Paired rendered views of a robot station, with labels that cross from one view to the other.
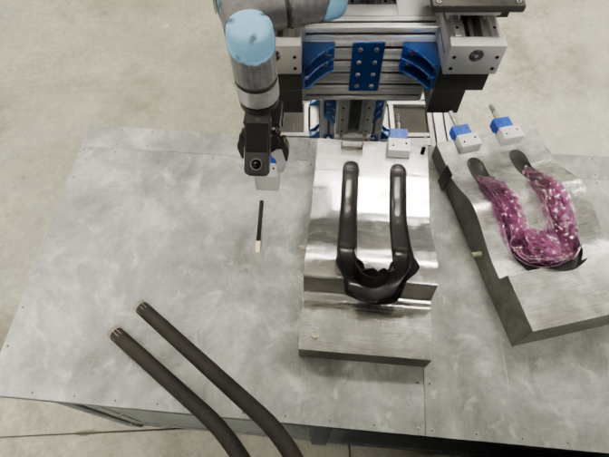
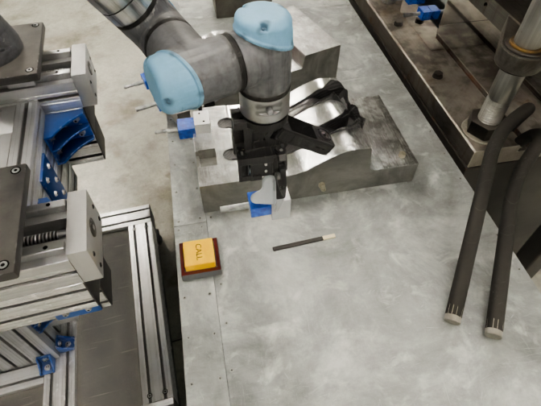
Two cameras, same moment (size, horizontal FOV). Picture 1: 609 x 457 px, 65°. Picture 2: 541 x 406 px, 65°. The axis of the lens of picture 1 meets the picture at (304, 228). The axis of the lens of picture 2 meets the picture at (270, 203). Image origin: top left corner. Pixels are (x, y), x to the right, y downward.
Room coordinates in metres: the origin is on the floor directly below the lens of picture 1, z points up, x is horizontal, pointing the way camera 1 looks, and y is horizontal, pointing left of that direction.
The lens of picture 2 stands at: (0.77, 0.57, 1.57)
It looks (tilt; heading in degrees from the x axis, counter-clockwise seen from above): 51 degrees down; 252
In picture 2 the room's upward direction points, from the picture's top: straight up
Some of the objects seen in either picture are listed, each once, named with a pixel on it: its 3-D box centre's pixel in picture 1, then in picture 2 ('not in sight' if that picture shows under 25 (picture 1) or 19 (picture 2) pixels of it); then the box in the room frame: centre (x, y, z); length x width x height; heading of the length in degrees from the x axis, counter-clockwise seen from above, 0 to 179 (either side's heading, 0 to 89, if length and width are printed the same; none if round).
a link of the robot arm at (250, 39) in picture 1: (252, 50); (262, 51); (0.62, 0.08, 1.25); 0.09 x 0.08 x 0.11; 13
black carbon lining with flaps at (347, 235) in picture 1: (375, 221); (293, 119); (0.48, -0.15, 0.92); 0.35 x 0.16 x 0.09; 173
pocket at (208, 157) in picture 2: (351, 152); (207, 163); (0.70, -0.12, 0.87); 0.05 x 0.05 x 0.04; 83
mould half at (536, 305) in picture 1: (528, 218); (241, 62); (0.51, -0.50, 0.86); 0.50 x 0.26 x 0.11; 11
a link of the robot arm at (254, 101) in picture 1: (256, 87); (265, 101); (0.62, 0.08, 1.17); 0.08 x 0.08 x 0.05
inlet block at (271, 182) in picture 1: (269, 159); (253, 204); (0.64, 0.07, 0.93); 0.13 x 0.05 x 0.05; 174
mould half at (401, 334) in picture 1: (368, 238); (299, 137); (0.47, -0.14, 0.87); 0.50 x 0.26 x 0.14; 173
